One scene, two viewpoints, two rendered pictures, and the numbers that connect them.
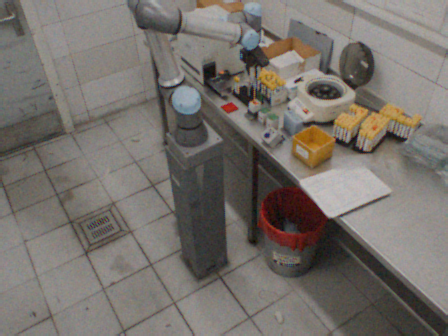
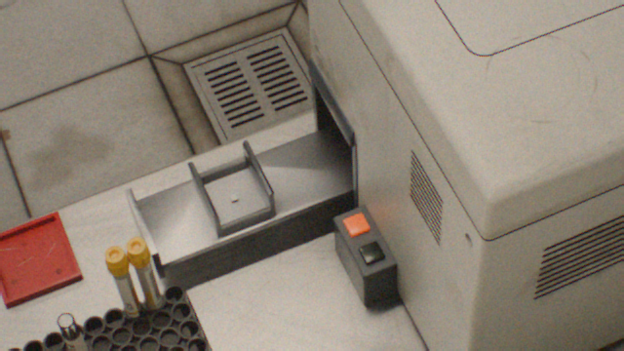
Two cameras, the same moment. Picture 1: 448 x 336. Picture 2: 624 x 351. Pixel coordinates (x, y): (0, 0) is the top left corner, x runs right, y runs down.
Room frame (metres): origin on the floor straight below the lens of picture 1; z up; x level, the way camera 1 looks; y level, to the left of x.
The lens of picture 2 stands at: (2.20, -0.53, 1.77)
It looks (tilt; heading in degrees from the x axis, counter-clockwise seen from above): 56 degrees down; 101
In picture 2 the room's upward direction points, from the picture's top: 5 degrees counter-clockwise
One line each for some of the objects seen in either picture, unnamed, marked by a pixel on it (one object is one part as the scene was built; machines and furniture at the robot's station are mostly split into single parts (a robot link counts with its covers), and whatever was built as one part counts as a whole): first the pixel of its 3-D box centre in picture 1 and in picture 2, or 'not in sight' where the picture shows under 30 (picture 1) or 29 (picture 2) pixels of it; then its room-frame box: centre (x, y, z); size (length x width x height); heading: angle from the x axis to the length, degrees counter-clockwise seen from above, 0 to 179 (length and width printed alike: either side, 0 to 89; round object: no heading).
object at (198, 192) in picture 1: (199, 211); not in sight; (1.55, 0.13, 0.44); 0.20 x 0.20 x 0.87; 30
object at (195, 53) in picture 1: (211, 45); (539, 107); (2.26, 0.03, 1.03); 0.31 x 0.27 x 0.30; 30
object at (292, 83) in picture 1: (304, 83); not in sight; (1.98, -0.45, 0.92); 0.24 x 0.12 x 0.10; 120
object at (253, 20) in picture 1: (252, 17); not in sight; (1.81, -0.16, 1.38); 0.09 x 0.08 x 0.11; 114
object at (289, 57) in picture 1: (285, 63); not in sight; (2.16, -0.37, 0.95); 0.29 x 0.25 x 0.15; 120
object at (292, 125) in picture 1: (292, 124); not in sight; (1.63, -0.34, 0.92); 0.10 x 0.07 x 0.10; 22
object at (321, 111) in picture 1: (321, 99); not in sight; (1.81, -0.51, 0.94); 0.30 x 0.24 x 0.12; 111
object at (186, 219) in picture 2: (216, 81); (258, 184); (2.05, 0.01, 0.92); 0.21 x 0.07 x 0.05; 30
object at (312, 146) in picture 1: (312, 146); not in sight; (1.47, -0.40, 0.93); 0.13 x 0.13 x 0.10; 35
